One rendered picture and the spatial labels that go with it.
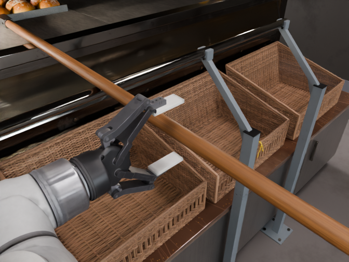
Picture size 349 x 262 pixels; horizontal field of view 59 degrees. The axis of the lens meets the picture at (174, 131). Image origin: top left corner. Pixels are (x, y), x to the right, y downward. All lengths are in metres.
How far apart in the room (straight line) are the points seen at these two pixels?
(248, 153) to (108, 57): 0.65
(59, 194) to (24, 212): 0.05
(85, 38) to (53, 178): 0.78
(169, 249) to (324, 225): 0.75
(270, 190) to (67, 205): 0.29
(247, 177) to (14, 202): 0.33
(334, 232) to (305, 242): 1.55
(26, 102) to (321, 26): 3.09
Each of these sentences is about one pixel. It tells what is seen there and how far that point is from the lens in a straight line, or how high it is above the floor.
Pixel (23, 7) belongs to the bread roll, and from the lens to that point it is 1.47.
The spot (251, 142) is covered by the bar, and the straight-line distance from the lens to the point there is 1.03.
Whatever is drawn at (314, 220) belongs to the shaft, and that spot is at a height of 1.20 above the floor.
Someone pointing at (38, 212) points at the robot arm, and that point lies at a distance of 0.44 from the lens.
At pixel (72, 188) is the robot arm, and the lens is 0.46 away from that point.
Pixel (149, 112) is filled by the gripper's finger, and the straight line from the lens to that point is 0.51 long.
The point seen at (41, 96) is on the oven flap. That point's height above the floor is 1.01.
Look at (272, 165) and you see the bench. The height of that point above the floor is 0.58.
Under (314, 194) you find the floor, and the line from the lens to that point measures 2.29.
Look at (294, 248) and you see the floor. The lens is 1.96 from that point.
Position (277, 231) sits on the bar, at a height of 0.02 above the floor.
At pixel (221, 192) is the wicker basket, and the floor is 0.61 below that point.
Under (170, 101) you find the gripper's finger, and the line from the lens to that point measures 0.54.
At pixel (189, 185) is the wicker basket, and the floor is 0.66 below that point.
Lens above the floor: 1.53
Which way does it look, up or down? 35 degrees down
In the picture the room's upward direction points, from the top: straight up
